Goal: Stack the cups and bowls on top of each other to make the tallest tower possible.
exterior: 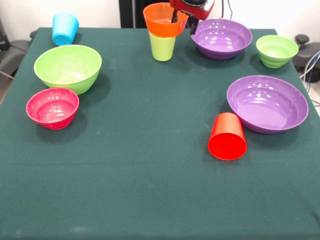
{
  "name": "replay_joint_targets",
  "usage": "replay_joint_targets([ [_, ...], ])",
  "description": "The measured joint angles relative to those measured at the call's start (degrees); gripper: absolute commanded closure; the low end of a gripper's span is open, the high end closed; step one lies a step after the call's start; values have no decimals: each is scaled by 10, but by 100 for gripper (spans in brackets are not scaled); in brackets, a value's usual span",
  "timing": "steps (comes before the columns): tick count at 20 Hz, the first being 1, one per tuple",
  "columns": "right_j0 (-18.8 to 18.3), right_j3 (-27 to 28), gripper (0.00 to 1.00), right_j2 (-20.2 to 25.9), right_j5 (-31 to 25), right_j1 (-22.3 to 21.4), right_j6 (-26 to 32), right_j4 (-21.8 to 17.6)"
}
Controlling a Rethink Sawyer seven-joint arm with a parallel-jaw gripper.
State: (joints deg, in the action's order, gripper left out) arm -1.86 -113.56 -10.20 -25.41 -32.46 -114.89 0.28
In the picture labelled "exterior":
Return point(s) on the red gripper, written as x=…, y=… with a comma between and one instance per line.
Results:
x=200, y=12

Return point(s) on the orange bowl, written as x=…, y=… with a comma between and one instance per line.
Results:
x=160, y=27

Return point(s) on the yellow-green cup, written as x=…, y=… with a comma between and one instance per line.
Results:
x=162, y=48

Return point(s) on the blue cup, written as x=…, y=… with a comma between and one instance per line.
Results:
x=63, y=30

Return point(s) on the large green bowl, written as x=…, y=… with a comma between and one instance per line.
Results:
x=67, y=72

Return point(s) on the red cup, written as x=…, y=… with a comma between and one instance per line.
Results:
x=227, y=147

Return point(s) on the pink bowl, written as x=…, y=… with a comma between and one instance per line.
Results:
x=52, y=112

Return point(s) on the purple bowl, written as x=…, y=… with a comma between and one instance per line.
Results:
x=267, y=107
x=222, y=38

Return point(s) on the small green bowl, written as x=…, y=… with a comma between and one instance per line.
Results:
x=276, y=53

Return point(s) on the black chair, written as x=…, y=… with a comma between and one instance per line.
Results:
x=308, y=53
x=12, y=56

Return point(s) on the dark green tablecloth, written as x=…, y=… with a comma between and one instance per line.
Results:
x=150, y=187

